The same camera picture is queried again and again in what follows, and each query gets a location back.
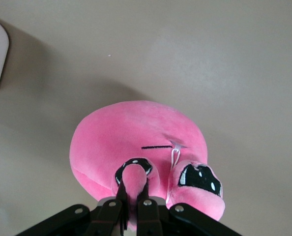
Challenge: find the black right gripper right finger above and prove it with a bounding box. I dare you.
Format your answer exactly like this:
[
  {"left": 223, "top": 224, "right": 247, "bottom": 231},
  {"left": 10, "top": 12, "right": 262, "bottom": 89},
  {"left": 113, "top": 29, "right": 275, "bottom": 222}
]
[{"left": 135, "top": 179, "right": 243, "bottom": 236}]

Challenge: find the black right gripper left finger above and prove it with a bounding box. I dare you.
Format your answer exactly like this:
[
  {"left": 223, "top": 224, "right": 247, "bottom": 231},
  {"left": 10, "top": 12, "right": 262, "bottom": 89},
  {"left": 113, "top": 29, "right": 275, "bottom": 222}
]
[{"left": 15, "top": 177, "right": 130, "bottom": 236}]

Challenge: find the pink plush toy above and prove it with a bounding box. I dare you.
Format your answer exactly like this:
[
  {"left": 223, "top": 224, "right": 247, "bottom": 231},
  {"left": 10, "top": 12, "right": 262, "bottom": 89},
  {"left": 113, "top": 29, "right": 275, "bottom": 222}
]
[{"left": 69, "top": 99, "right": 227, "bottom": 232}]

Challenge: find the brown table mat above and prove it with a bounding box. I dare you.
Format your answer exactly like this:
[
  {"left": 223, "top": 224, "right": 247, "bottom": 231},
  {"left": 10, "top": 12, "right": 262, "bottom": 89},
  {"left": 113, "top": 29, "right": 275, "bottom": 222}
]
[{"left": 0, "top": 0, "right": 292, "bottom": 236}]

